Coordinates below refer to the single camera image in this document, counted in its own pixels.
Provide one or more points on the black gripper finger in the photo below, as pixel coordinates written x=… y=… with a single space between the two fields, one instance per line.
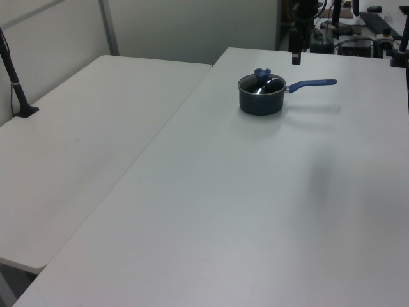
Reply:
x=305 y=36
x=294 y=44

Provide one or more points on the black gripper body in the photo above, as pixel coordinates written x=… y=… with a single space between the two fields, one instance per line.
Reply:
x=303 y=9

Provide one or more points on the glass lid with blue knob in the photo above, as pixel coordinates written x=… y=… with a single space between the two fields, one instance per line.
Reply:
x=262 y=86

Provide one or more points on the dark blue saucepan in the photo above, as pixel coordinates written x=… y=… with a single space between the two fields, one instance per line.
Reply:
x=260 y=104

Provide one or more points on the black monitor stand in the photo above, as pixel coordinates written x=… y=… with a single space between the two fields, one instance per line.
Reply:
x=336 y=19

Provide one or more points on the black electronics box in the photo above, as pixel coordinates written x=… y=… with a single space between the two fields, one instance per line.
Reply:
x=355 y=48

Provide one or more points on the black computer mouse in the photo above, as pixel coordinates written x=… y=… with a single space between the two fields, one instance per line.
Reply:
x=374 y=8

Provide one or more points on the black keyboard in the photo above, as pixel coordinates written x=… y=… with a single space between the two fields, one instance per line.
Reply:
x=378 y=22

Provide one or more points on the grey partition frame post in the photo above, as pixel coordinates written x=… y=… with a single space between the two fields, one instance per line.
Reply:
x=108 y=27

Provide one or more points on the black camera stand pole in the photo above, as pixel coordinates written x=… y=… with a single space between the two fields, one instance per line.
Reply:
x=14 y=86

